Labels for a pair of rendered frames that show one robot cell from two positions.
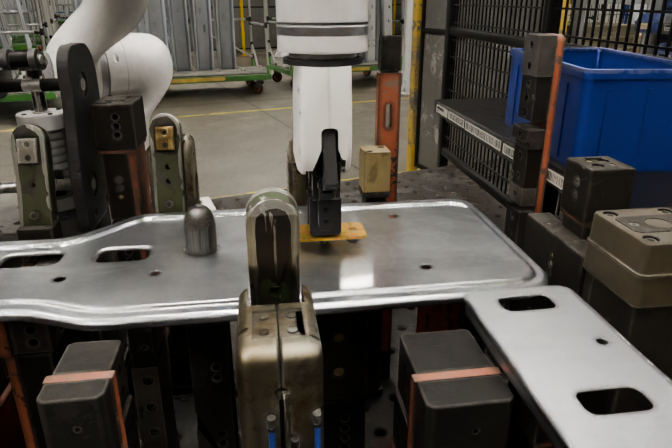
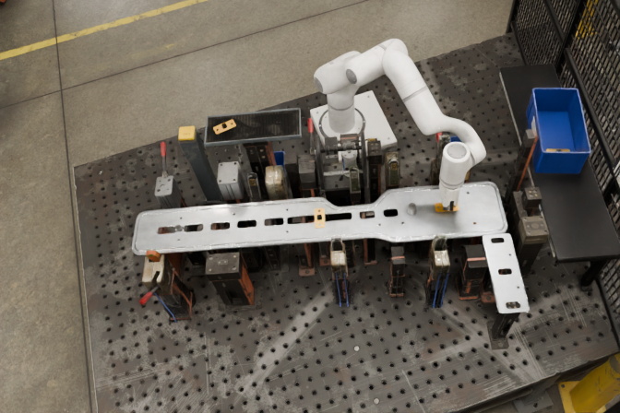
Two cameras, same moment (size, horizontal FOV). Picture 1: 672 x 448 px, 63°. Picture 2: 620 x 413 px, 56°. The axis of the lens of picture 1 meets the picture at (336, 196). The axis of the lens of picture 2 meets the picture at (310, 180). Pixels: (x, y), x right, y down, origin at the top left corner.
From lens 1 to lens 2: 1.74 m
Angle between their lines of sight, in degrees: 37
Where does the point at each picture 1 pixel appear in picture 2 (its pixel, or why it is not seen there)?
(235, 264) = (423, 219)
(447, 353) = (475, 253)
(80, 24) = (338, 78)
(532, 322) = (496, 247)
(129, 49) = not seen: hidden behind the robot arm
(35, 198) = (355, 184)
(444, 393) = (472, 264)
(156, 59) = not seen: hidden behind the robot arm
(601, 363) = (506, 261)
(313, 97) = (448, 196)
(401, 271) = (468, 225)
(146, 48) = not seen: hidden behind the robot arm
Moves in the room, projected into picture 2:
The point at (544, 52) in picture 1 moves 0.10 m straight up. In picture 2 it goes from (529, 142) to (535, 123)
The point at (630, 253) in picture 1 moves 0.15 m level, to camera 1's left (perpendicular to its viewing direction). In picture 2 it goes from (524, 234) to (479, 231)
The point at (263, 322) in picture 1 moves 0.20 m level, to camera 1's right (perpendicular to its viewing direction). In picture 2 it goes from (438, 256) to (499, 259)
